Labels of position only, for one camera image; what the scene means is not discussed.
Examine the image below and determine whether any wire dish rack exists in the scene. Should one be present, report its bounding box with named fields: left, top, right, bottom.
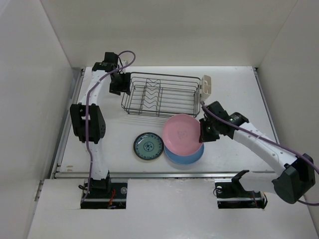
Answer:
left=121, top=72, right=201, bottom=118

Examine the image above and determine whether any aluminium front rail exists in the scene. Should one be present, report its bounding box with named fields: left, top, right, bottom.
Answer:
left=54, top=171, right=290, bottom=180

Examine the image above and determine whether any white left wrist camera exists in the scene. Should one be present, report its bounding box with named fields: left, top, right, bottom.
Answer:
left=119, top=58, right=128, bottom=67

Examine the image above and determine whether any pink plate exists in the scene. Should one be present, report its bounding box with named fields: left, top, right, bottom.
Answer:
left=162, top=114, right=202, bottom=156

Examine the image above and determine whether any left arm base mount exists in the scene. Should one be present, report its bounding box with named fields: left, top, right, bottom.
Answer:
left=79, top=180, right=128, bottom=210

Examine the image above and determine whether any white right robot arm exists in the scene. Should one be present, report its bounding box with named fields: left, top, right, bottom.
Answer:
left=199, top=101, right=319, bottom=208

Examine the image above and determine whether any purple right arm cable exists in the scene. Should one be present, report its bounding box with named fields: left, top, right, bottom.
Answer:
left=200, top=101, right=319, bottom=207

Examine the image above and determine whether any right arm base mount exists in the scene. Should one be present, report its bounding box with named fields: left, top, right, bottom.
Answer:
left=213, top=180, right=268, bottom=209

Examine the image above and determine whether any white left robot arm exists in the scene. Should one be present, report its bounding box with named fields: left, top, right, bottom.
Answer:
left=70, top=50, right=136, bottom=198

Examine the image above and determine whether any teal patterned plate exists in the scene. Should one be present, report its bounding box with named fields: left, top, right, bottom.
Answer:
left=133, top=132, right=164, bottom=161

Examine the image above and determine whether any white cutlery holder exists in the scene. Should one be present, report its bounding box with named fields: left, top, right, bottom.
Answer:
left=200, top=75, right=212, bottom=101

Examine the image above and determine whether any blue plate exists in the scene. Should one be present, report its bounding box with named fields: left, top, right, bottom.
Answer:
left=164, top=144, right=204, bottom=165

